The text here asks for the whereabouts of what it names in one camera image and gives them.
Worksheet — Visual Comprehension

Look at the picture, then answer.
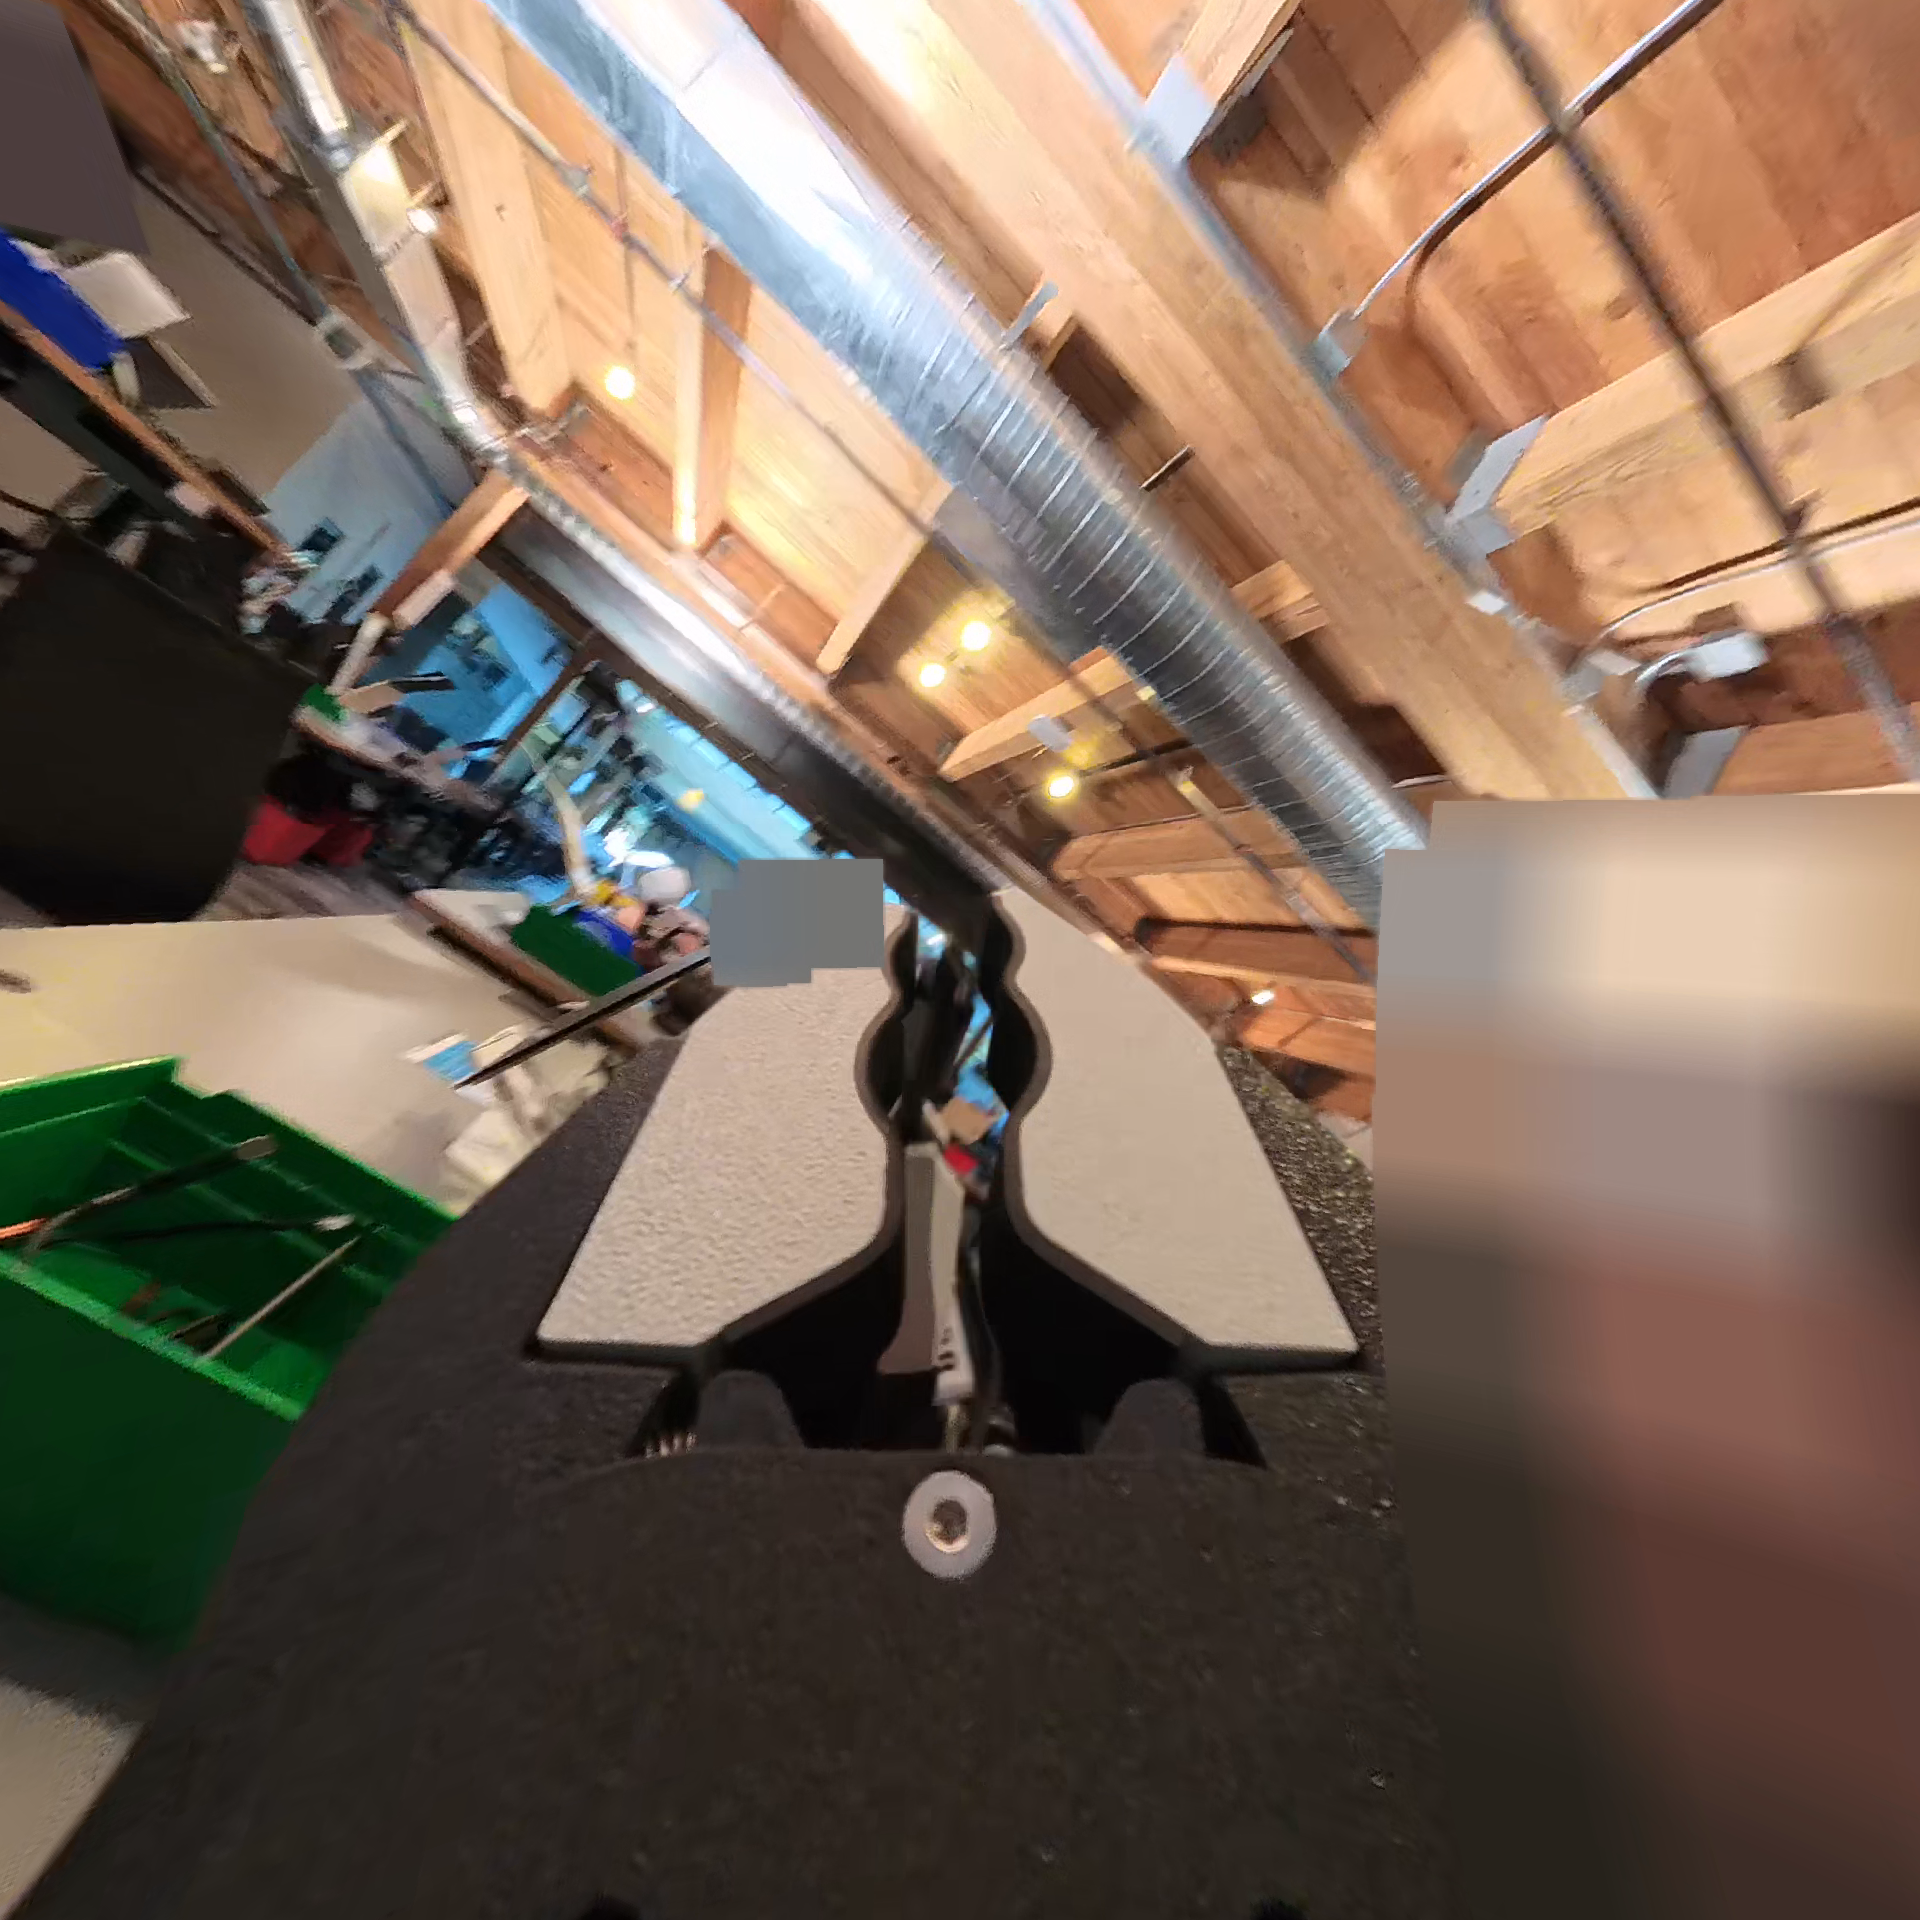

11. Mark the small green bin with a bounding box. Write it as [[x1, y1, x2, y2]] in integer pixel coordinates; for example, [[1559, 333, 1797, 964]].
[[503, 902, 651, 1001]]

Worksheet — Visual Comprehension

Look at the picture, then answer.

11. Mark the silver ventilation duct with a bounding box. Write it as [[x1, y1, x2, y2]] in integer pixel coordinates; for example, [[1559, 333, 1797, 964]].
[[478, 0, 1425, 917]]

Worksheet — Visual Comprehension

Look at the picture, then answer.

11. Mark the red bin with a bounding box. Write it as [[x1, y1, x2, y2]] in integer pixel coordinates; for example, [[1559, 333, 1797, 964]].
[[242, 800, 374, 869]]

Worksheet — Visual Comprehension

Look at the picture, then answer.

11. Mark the wooden workbench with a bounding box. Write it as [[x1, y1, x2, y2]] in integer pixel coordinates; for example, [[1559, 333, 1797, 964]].
[[0, 302, 288, 551]]

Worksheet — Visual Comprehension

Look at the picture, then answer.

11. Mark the black cabinet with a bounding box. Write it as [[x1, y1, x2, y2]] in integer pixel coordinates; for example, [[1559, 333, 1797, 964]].
[[0, 527, 319, 929]]

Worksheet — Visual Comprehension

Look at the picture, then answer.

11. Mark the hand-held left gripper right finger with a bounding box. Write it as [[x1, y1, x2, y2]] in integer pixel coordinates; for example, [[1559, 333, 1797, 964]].
[[974, 897, 1363, 1363]]

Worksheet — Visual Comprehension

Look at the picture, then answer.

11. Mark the thin metal tool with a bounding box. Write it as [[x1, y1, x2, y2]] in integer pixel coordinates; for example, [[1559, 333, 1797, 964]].
[[191, 1228, 374, 1356], [24, 1141, 288, 1252]]

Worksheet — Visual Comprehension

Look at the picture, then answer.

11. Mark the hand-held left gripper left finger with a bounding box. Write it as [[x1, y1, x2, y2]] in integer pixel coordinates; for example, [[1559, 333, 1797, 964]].
[[534, 910, 915, 1363]]

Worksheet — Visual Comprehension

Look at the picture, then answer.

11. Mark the thin grey slab device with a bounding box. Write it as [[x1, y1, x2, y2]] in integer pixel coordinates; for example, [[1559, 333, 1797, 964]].
[[453, 949, 715, 1087]]

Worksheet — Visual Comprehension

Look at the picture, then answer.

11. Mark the blue bin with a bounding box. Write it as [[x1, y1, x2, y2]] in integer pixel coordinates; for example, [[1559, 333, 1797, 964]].
[[0, 224, 119, 372]]

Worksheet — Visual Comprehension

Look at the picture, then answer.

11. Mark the large green plastic bin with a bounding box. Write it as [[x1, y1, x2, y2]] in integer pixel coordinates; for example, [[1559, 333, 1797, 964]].
[[0, 1061, 453, 1643]]

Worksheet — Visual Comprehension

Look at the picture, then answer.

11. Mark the metal conduit pipe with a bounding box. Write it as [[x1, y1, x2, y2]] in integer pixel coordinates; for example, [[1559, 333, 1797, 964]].
[[1313, 0, 1734, 372]]

